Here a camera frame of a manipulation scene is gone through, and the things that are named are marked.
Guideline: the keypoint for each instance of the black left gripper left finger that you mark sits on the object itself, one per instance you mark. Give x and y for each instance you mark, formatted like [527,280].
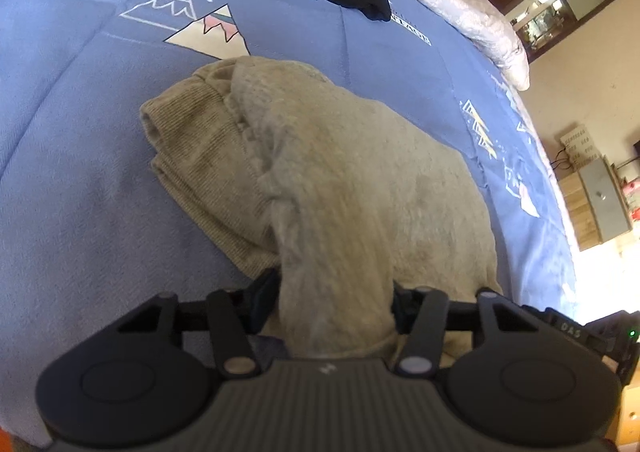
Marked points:
[233,316]

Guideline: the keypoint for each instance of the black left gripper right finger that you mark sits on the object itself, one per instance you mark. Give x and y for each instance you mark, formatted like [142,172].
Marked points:
[421,315]

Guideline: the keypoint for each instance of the grey metal cabinet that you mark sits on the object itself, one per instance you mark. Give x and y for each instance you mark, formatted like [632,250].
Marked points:
[606,199]

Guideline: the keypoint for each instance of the blue printed bed sheet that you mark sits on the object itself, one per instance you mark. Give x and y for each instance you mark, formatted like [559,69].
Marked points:
[88,232]

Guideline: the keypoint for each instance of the beige fleece pants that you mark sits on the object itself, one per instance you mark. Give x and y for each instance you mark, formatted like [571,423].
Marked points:
[281,168]

